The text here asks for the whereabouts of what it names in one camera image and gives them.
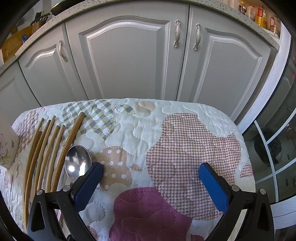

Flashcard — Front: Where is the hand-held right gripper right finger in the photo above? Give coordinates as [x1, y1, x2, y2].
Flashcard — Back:
[198, 162, 275, 241]

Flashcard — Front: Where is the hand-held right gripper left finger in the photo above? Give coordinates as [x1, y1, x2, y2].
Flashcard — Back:
[26, 162, 104, 241]

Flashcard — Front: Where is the metal spoon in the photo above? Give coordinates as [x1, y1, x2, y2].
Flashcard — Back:
[64, 145, 92, 186]

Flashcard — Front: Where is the thick wooden stick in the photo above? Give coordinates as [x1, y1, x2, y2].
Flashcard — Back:
[50, 112, 86, 193]

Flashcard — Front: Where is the wooden chopstick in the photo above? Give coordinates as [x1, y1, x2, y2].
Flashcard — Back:
[32, 115, 56, 190]
[29, 120, 52, 188]
[24, 118, 45, 186]
[45, 125, 66, 192]
[37, 125, 60, 189]
[23, 131, 43, 223]

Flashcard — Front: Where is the white floral utensil holder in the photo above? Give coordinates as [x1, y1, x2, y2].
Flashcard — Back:
[0, 126, 19, 168]

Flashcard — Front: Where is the patchwork quilted blanket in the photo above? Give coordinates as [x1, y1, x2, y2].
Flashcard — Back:
[0, 98, 256, 241]

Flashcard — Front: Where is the white framed glass door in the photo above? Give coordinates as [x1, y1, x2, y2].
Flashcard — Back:
[236, 23, 296, 218]

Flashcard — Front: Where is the grey cabinet door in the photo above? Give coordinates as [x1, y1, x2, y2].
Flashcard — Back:
[0, 62, 42, 112]
[177, 6, 279, 121]
[17, 24, 89, 108]
[65, 3, 190, 102]

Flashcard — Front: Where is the yellow wooden board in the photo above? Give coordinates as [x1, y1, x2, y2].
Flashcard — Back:
[1, 25, 34, 63]

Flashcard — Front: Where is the wooden knife block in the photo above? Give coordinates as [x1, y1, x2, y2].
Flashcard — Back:
[30, 11, 51, 34]

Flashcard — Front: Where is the glass jar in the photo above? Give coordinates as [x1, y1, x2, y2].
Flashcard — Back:
[269, 14, 281, 34]

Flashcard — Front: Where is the yellow oil bottle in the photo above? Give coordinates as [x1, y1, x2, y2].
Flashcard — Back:
[254, 5, 267, 28]

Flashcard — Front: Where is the dark frying pan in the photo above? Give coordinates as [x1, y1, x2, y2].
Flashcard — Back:
[50, 0, 78, 15]

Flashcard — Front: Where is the white plastic bottle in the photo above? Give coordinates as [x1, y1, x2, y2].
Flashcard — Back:
[247, 5, 257, 21]

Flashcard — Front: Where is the ornate metal cabinet handle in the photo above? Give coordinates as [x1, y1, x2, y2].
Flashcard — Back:
[193, 23, 201, 51]
[58, 40, 68, 62]
[173, 20, 181, 49]

